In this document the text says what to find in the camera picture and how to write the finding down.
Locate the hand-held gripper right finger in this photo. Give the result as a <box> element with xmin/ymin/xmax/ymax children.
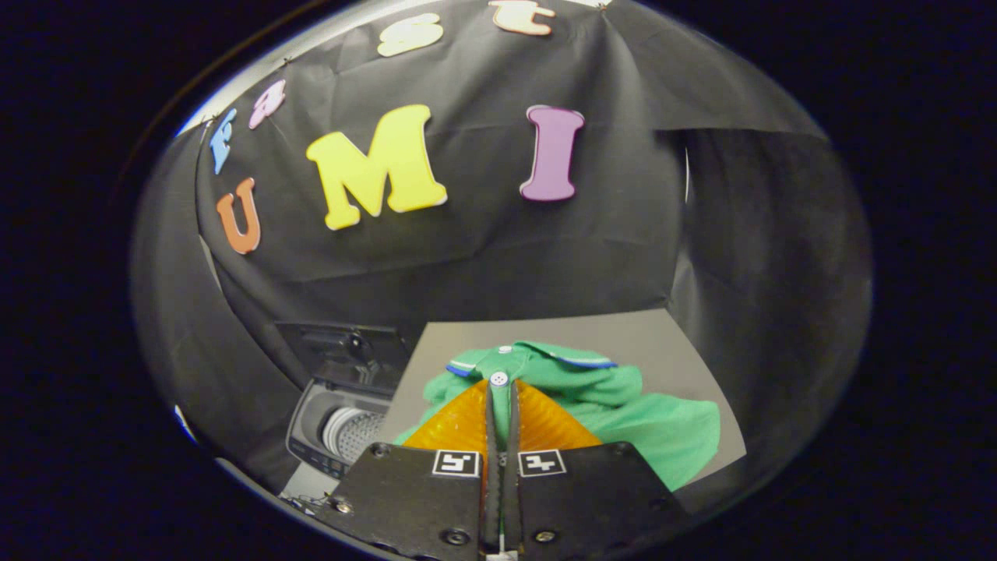
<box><xmin>502</xmin><ymin>379</ymin><xmax>691</xmax><ymax>556</ymax></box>

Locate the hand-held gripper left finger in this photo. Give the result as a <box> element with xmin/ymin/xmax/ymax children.
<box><xmin>315</xmin><ymin>379</ymin><xmax>500</xmax><ymax>559</ymax></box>

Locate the green polo shirt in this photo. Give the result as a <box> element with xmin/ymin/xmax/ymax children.
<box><xmin>393</xmin><ymin>340</ymin><xmax>722</xmax><ymax>492</ymax></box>

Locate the grey washing machine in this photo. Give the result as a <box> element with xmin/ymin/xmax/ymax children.
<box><xmin>285</xmin><ymin>378</ymin><xmax>395</xmax><ymax>481</ymax></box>

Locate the dark washing machine lid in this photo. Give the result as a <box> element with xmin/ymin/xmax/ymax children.
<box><xmin>274</xmin><ymin>322</ymin><xmax>410</xmax><ymax>392</ymax></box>

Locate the beige cabinet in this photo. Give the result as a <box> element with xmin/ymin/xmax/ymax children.
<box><xmin>379</xmin><ymin>308</ymin><xmax>748</xmax><ymax>493</ymax></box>

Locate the black backdrop cloth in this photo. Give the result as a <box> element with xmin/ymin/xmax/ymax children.
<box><xmin>131</xmin><ymin>0</ymin><xmax>873</xmax><ymax>499</ymax></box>

